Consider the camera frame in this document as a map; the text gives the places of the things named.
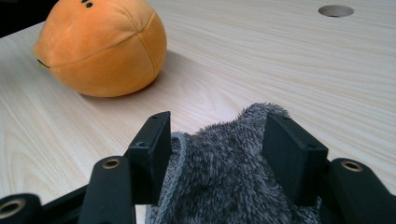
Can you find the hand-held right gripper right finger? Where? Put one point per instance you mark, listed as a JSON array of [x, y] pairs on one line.
[[292, 158]]

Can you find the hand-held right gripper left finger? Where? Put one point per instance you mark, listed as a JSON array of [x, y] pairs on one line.
[[152, 155]]

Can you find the grey fluffy cloth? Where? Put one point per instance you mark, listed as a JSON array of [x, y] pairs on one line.
[[224, 174]]

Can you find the orange plush toy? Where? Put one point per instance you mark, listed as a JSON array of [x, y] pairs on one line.
[[102, 53]]

